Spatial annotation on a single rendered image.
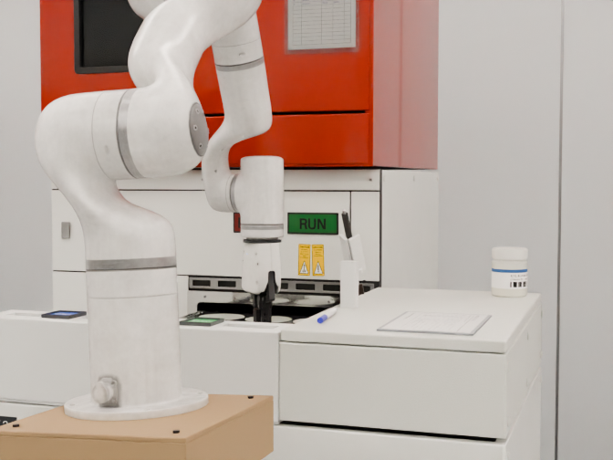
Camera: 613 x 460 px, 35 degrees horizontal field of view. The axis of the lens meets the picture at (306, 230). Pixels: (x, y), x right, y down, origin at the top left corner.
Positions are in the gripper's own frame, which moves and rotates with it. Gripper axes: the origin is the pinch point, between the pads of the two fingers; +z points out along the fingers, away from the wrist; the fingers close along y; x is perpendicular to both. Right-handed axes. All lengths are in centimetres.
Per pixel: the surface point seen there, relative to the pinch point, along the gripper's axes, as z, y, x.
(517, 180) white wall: -27, -111, 139
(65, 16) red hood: -65, -54, -28
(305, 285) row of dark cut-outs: -3.7, -20.4, 17.9
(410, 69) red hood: -54, -33, 51
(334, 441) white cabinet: 12.8, 43.4, -4.8
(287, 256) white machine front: -10.1, -22.9, 14.8
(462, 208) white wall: -17, -124, 125
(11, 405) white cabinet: 11.7, 5.0, -47.9
